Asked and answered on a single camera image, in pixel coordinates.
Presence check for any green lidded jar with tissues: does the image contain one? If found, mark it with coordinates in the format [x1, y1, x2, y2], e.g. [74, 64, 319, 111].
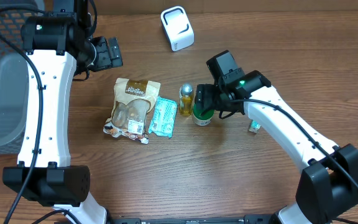
[192, 104, 214, 126]

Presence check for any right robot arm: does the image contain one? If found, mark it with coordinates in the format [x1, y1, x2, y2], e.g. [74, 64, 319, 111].
[195, 50, 358, 223]

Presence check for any brown snack wrapper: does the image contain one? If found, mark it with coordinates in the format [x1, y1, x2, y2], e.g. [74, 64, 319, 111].
[103, 78, 161, 144]

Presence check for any white barcode scanner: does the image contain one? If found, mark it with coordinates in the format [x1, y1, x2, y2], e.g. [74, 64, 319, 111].
[160, 6, 195, 52]

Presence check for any small teal tissue pack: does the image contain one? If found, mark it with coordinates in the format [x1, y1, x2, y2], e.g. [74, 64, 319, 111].
[248, 120, 260, 134]

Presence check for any yellow liquid bottle silver cap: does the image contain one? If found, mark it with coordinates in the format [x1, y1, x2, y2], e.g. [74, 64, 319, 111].
[179, 83, 194, 116]

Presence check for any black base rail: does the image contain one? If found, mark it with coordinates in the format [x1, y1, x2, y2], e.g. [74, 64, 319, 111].
[108, 214, 278, 224]

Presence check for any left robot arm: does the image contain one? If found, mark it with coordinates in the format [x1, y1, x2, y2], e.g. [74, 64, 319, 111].
[2, 1, 122, 223]

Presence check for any dark grey plastic basket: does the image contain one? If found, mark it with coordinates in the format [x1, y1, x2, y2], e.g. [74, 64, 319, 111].
[0, 0, 45, 154]

